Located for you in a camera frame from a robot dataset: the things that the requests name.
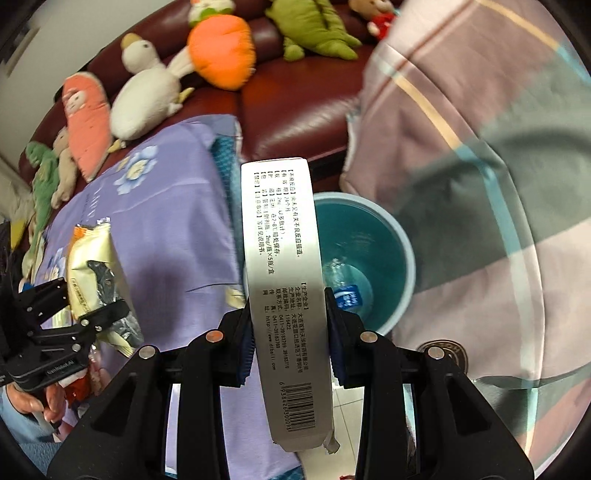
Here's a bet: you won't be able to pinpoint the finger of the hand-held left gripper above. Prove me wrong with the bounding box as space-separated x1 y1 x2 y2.
14 276 71 334
37 299 132 352

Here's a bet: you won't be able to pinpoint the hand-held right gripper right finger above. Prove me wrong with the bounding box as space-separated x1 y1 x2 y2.
324 287 536 480

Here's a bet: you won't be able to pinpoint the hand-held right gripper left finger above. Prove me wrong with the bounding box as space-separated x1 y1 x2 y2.
46 298 256 480

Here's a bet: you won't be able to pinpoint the cream snack packet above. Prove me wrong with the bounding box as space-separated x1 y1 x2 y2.
66 218 145 359

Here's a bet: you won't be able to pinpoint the white cardboard box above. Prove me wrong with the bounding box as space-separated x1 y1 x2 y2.
240 158 341 456

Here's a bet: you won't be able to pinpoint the blue trash bin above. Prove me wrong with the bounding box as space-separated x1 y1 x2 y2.
313 191 417 337

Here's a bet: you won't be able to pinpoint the person's left hand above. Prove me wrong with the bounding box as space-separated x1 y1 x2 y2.
9 383 65 432

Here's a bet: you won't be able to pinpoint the clear plastic bottle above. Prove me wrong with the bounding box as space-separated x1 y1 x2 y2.
322 259 376 320

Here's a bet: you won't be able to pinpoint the person's blue denim pants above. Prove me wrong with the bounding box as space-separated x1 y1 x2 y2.
2 406 70 477

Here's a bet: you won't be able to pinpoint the small green plush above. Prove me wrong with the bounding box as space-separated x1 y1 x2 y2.
22 141 59 274

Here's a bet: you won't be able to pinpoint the purple floral blanket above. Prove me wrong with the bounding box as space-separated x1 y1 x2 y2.
0 114 334 480

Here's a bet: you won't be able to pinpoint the beige doll plush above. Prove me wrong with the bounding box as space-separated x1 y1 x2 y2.
49 128 78 209

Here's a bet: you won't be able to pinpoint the pink carrot plush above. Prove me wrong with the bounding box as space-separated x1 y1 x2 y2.
62 72 114 182

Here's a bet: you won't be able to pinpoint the blue textured cloth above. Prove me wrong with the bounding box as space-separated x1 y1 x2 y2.
210 133 245 195

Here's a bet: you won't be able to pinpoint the white duck plush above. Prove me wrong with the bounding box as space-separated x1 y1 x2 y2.
109 33 195 142

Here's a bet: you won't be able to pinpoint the maroon leather sofa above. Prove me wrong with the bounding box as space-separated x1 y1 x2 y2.
18 0 403 195

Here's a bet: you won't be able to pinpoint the plaid blanket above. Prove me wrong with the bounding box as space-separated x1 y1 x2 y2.
339 0 591 472

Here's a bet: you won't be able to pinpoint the orange carrot plush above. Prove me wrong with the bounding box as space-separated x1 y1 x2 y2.
187 0 257 92

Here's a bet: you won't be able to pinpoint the green dinosaur plush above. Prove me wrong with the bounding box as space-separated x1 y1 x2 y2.
264 0 363 64

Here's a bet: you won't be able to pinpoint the teddy bear in red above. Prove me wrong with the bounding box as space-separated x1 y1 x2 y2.
348 0 399 40

